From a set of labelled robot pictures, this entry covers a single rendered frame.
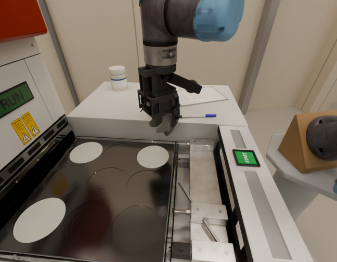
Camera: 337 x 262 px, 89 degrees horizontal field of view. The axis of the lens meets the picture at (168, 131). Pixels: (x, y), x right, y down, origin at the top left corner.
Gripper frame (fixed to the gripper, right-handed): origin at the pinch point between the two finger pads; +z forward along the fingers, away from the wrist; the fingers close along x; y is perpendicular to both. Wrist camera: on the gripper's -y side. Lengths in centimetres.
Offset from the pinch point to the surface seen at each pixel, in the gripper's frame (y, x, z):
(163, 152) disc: 2.5, 0.5, 7.2
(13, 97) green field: 32.8, -18.0, -13.2
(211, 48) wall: -144, -115, 10
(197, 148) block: -8.5, 4.8, 8.0
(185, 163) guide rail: -4.1, 4.5, 12.9
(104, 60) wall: -34, -170, 18
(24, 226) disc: 39.4, 2.3, 7.2
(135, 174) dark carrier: 13.7, 3.6, 7.3
